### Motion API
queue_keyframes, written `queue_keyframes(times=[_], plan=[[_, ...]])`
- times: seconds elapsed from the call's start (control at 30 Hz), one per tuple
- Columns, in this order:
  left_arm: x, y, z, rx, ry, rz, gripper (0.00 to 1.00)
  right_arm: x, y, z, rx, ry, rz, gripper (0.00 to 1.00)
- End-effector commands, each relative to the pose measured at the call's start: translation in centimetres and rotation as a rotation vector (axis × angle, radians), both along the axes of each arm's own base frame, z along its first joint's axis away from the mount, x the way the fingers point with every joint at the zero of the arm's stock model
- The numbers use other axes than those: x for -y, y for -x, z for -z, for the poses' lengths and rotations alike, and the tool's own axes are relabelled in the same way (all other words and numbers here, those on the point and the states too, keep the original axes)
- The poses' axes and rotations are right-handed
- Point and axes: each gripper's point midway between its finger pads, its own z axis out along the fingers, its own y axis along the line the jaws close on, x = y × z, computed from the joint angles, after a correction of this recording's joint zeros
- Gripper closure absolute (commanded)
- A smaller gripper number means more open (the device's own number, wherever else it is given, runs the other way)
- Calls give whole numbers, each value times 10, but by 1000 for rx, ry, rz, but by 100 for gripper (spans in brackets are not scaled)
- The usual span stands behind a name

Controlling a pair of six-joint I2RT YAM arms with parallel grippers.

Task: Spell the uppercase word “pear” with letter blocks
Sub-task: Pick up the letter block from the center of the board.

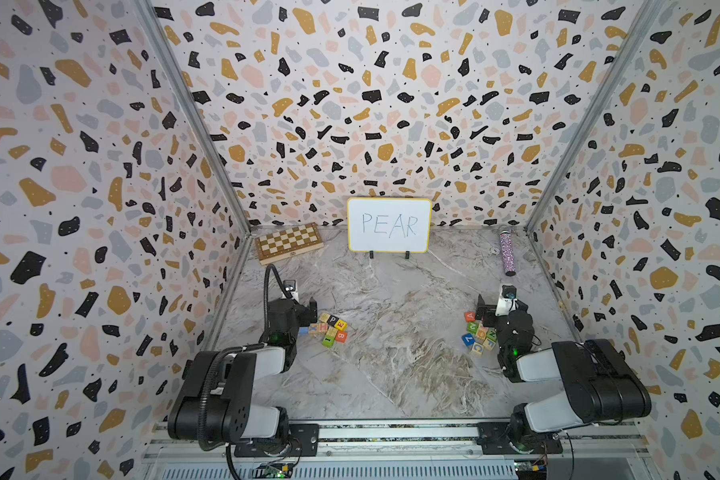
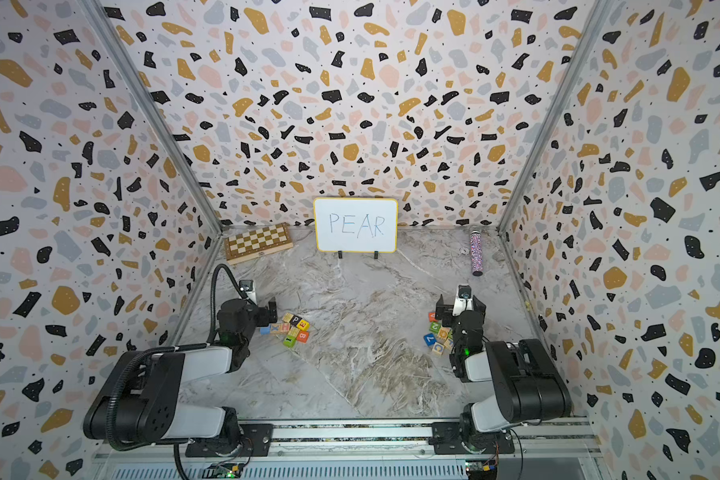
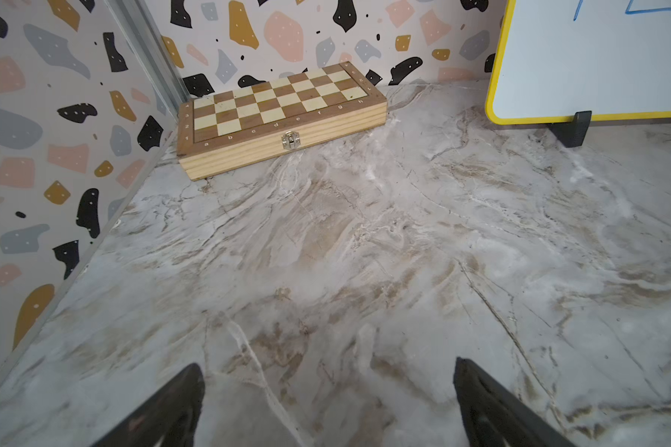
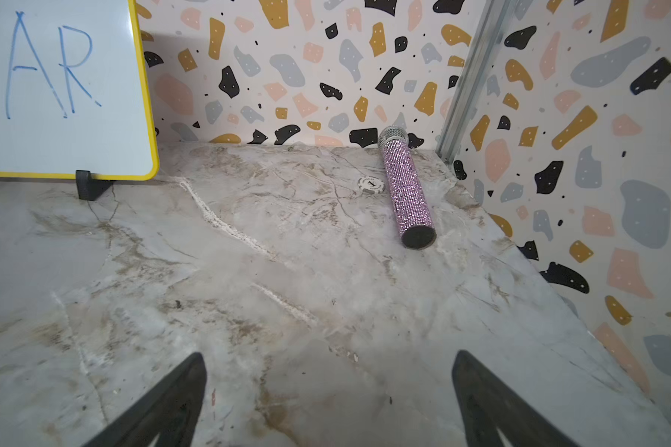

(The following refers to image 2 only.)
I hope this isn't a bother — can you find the blue number 7 block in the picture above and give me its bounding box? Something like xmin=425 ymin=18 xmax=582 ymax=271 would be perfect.
xmin=423 ymin=333 xmax=436 ymax=347

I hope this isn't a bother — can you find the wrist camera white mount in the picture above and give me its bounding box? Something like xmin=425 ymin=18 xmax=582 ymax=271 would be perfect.
xmin=238 ymin=279 xmax=257 ymax=304
xmin=452 ymin=285 xmax=474 ymax=316

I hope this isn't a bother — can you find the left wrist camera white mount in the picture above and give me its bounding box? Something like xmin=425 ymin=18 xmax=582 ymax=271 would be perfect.
xmin=238 ymin=279 xmax=257 ymax=304

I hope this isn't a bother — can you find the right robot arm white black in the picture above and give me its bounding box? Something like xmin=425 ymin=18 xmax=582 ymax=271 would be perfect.
xmin=431 ymin=285 xmax=573 ymax=454

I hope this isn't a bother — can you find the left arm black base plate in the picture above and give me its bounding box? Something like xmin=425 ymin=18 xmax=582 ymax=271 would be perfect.
xmin=185 ymin=423 xmax=274 ymax=460

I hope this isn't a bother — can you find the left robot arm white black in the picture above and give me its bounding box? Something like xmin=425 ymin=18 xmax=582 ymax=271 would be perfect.
xmin=82 ymin=298 xmax=278 ymax=455

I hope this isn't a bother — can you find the glittery purple tube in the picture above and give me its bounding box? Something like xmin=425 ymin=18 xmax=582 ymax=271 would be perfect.
xmin=470 ymin=229 xmax=484 ymax=277

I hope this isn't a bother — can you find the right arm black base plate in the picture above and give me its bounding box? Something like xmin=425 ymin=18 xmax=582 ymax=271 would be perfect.
xmin=428 ymin=421 xmax=515 ymax=455

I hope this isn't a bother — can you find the whiteboard with yellow frame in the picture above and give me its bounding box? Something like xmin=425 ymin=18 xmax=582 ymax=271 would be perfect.
xmin=313 ymin=197 xmax=399 ymax=253

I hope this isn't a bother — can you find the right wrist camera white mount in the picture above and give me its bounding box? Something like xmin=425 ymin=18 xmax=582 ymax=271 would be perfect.
xmin=452 ymin=285 xmax=474 ymax=316

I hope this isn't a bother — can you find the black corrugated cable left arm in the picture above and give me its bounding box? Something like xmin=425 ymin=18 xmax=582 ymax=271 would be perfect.
xmin=105 ymin=263 xmax=244 ymax=452

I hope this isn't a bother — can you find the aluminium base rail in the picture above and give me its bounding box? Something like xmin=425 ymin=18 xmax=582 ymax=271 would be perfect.
xmin=87 ymin=418 xmax=610 ymax=479

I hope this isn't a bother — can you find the wooden chessboard box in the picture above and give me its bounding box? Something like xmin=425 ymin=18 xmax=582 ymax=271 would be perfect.
xmin=225 ymin=223 xmax=294 ymax=265

